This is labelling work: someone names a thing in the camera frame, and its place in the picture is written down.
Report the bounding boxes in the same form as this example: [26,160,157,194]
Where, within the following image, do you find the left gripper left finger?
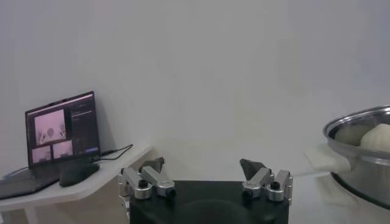
[117,156,177,200]

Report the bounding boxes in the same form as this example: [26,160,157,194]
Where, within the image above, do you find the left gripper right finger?
[239,158,294,203]

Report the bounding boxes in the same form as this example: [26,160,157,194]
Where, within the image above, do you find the white steamed baozi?
[360,123,390,153]

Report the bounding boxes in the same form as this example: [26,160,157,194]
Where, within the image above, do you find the stainless steel steamer basket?
[322,105,390,210]

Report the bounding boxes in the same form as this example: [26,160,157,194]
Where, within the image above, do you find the white side table with mouse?
[0,142,153,224]

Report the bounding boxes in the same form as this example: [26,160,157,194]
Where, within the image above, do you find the cream electric cooker pot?
[303,145,390,224]

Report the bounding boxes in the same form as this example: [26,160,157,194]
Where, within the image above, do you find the black computer mouse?
[58,160,101,187]

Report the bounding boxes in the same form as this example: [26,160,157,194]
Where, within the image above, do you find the black laptop with purple screen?
[0,90,101,200]

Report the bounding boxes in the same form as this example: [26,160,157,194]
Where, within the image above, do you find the black looped laptop cable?
[91,144,134,163]

